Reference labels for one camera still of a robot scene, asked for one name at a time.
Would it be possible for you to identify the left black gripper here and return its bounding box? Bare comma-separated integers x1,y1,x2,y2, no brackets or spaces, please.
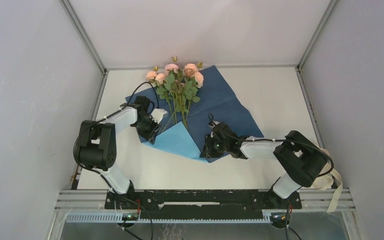
133,116,163,145

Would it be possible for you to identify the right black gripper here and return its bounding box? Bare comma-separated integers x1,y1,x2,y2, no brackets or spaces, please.
200,133,230,158

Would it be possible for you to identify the blue wrapping paper sheet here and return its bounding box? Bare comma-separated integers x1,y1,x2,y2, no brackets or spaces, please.
139,66,263,163

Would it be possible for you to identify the pink fake flower bunch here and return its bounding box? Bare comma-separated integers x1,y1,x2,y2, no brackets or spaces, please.
145,56,204,128

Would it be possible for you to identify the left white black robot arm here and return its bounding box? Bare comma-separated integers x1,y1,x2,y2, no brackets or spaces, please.
73,96,168,209

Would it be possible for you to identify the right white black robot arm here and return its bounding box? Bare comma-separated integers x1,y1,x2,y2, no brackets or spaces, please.
200,120,334,208

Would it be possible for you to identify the cream lace ribbon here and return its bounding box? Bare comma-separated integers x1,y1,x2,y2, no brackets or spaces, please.
311,142,344,214

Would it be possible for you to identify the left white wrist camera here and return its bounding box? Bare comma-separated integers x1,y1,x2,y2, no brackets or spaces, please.
150,108,168,124

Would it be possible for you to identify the white cable duct strip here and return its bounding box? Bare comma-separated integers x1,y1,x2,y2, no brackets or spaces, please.
65,212,272,224

